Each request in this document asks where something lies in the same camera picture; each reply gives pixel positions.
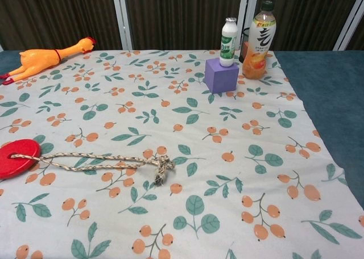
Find small white yogurt bottle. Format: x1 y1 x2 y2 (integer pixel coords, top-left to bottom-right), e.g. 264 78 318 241
219 17 238 67

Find purple foam cube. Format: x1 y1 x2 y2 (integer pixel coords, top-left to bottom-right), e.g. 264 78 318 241
205 58 239 94

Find red disc with centre hole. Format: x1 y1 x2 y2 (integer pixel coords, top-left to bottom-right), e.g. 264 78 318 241
0 139 42 180

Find yellow rubber chicken toy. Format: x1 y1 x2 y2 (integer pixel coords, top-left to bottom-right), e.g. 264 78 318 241
0 36 97 86

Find white metal frame post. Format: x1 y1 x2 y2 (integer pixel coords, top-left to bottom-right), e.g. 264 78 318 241
333 0 364 51
234 0 259 51
110 0 134 51

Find orange juice drink bottle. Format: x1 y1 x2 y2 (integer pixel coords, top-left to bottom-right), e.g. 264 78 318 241
242 1 277 80

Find braided beige rope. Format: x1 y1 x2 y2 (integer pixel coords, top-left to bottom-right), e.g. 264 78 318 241
10 153 176 185

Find floral fruit print tablecloth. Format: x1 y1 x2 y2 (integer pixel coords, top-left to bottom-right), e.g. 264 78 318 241
0 49 364 259

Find teal blue fabric cover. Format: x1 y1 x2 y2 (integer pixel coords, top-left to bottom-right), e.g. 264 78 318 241
273 50 364 211

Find black wire mesh cup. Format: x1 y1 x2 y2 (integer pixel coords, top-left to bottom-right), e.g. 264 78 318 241
239 27 251 64

